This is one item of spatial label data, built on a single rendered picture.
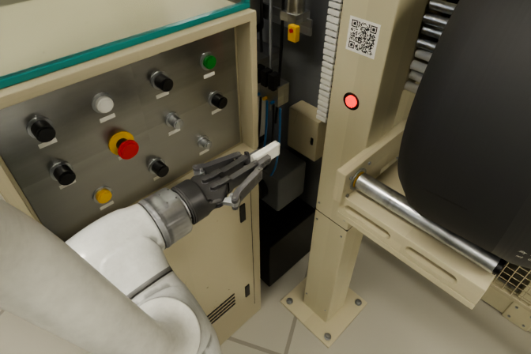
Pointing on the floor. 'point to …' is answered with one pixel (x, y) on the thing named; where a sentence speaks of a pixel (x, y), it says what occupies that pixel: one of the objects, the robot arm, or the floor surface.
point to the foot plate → (295, 304)
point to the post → (337, 114)
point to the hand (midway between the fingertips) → (265, 155)
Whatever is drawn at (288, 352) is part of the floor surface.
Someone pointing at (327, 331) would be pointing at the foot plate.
